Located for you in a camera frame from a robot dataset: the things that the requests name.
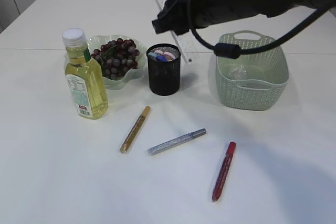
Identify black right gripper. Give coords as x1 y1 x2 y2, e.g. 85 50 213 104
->
152 0 261 35

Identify clear plastic ruler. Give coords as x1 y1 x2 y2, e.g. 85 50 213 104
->
155 0 199 65

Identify pink scissors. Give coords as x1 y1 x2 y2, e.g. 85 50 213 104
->
155 50 176 62

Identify blue scissors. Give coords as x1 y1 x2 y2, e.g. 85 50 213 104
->
148 52 167 62

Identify clear plastic sheet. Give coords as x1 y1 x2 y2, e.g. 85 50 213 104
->
228 64 262 88

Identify purple grape bunch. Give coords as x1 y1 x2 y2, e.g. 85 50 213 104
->
91 38 140 80

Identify yellow tea bottle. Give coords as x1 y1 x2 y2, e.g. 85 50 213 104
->
62 28 109 120

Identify black mesh pen cup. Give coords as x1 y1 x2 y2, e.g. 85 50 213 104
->
146 43 181 96

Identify green wavy glass plate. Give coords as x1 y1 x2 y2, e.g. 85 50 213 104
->
88 35 146 89

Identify silver marker pen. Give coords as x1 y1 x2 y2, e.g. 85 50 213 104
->
147 129 207 156

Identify gold marker pen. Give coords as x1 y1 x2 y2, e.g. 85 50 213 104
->
120 106 151 153

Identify red marker pen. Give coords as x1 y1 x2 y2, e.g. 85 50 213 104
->
212 142 236 202

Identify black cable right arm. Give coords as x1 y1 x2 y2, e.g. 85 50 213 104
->
187 0 336 59

